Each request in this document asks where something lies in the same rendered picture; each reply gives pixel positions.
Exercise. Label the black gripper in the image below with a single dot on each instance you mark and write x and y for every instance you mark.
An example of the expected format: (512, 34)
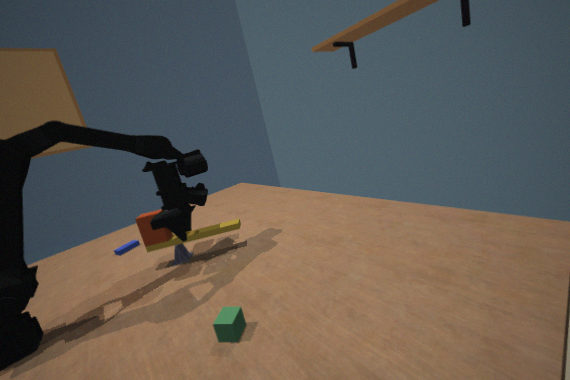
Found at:
(176, 218)

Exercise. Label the green cube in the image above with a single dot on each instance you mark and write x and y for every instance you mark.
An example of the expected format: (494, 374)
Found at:
(229, 324)

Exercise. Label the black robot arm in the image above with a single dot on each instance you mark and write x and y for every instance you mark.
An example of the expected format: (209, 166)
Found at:
(20, 334)

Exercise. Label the blue bar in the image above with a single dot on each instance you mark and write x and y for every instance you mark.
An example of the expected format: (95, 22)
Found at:
(131, 245)

